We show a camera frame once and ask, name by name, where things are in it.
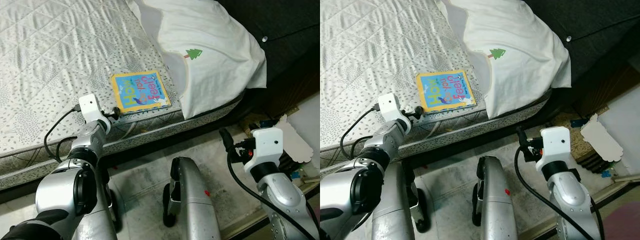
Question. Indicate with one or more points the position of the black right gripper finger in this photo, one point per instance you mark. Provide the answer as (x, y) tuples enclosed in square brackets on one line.
[(226, 140), (522, 136)]

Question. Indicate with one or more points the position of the yellow and blue picture book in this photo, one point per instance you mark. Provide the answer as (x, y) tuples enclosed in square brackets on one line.
[(140, 91), (445, 90)]

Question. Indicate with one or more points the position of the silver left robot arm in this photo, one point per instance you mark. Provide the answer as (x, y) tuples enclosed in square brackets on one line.
[(350, 185), (55, 185)]

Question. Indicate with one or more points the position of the brown patterned floor mat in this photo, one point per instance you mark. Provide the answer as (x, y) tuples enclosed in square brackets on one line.
[(255, 127), (575, 142)]

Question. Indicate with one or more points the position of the white scalloped paper sheet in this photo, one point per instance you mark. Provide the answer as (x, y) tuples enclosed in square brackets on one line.
[(602, 140), (295, 142)]

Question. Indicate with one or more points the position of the grey robot right leg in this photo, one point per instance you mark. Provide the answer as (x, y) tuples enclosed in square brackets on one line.
[(195, 200), (497, 200)]

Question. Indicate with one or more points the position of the white quilted mattress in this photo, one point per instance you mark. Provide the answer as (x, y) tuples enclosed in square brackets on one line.
[(60, 60), (370, 60)]

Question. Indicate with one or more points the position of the white pillow with green tree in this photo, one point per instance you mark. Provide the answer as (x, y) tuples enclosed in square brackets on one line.
[(520, 50), (215, 50)]

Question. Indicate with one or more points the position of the black tufted headboard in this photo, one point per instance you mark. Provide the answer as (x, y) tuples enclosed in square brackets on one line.
[(595, 20), (280, 20)]

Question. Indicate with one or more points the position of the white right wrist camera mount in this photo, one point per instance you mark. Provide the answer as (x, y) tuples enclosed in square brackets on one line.
[(267, 142), (555, 142)]

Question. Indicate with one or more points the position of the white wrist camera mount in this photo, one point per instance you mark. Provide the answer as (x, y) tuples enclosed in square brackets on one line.
[(267, 142), (389, 105), (555, 142), (90, 106)]

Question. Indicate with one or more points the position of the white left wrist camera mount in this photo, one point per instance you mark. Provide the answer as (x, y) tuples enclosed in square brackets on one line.
[(389, 105), (90, 106)]

